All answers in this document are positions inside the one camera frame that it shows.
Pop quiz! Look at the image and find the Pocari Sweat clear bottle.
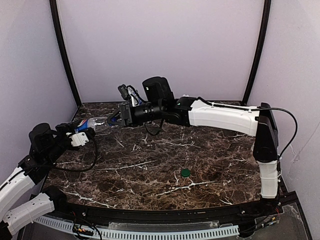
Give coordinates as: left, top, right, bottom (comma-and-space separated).
75, 116, 111, 133

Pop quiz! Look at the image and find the green bottle cap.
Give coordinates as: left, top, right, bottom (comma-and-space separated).
180, 168, 191, 178

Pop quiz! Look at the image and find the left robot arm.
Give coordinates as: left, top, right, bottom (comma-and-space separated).
0, 122, 96, 240

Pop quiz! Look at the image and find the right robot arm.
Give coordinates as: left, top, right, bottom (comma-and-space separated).
107, 76, 280, 199

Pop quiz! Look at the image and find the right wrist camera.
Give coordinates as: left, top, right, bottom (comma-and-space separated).
117, 84, 130, 101

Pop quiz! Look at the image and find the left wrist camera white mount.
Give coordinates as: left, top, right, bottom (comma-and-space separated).
66, 132, 89, 147

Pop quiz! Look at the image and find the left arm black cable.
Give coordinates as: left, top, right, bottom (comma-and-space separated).
47, 136, 100, 173

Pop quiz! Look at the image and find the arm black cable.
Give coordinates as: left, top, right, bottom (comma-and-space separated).
197, 96, 300, 161
47, 136, 100, 173

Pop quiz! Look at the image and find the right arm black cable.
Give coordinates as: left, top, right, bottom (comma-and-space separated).
197, 96, 300, 161

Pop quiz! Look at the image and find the white slotted cable duct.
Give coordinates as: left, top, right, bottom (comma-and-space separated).
34, 216, 240, 240

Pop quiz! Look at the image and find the black left corner post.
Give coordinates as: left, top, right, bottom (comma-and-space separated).
49, 0, 82, 108

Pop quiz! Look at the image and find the black corner post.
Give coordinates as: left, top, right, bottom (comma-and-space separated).
49, 0, 82, 108
241, 0, 272, 106

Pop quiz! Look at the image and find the black table front rail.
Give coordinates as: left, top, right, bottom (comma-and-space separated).
48, 192, 289, 226

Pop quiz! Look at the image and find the black right corner post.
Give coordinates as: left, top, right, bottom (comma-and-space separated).
241, 0, 272, 106

